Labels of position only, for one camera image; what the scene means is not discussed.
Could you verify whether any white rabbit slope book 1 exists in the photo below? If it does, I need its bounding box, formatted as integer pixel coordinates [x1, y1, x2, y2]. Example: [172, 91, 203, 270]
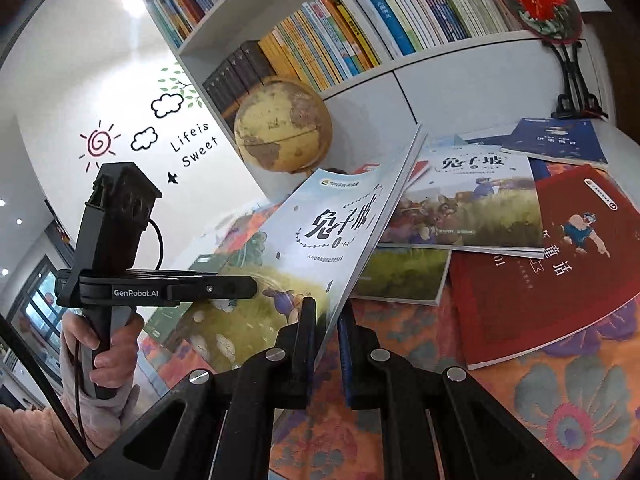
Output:
[165, 129, 426, 372]

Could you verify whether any person's left hand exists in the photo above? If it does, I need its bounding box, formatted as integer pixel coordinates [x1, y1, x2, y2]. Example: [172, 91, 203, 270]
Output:
[62, 309, 147, 390]

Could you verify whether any red fairy tale book 01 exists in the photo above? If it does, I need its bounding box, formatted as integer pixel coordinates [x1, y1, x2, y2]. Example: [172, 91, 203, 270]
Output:
[449, 165, 639, 370]

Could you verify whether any floral orange tablecloth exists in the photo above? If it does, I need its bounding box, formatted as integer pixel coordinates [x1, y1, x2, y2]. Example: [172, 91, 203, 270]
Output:
[354, 165, 639, 479]

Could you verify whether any rabbit slope book underneath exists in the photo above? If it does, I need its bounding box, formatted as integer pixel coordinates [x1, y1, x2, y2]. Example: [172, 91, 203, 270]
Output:
[352, 248, 451, 306]

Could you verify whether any antique yellow globe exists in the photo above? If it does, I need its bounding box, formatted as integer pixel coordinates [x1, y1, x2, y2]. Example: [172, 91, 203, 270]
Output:
[233, 78, 333, 174]

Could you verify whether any red orange cover book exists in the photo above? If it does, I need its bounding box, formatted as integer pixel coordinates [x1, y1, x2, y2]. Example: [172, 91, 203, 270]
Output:
[352, 158, 430, 188]

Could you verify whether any black book set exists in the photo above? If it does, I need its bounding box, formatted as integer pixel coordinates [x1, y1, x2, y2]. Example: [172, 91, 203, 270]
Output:
[204, 40, 276, 128]

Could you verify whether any rabbit slope book behind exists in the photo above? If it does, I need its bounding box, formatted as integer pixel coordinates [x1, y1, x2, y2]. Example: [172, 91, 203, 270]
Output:
[380, 144, 544, 259]

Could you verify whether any orange yellow book row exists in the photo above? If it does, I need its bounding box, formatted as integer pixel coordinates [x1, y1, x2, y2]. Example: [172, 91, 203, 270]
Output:
[258, 0, 381, 92]

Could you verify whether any white bookshelf cabinet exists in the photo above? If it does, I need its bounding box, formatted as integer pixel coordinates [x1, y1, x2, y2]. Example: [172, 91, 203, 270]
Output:
[162, 0, 562, 170]

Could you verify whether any dark blue book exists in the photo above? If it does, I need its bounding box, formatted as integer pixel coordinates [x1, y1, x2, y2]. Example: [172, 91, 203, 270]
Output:
[501, 118, 608, 169]

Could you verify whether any blue white book row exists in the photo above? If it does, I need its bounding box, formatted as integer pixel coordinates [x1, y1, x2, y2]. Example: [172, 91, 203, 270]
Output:
[356, 0, 521, 58]

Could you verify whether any embroidered fan on stand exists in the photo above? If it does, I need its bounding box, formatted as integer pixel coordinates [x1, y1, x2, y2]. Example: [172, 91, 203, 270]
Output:
[501, 0, 608, 119]

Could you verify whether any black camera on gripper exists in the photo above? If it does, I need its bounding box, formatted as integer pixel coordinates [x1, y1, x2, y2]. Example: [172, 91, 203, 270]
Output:
[74, 162, 162, 273]

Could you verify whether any black cable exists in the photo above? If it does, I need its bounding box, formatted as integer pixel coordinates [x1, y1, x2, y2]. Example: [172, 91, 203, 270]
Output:
[0, 216, 165, 480]

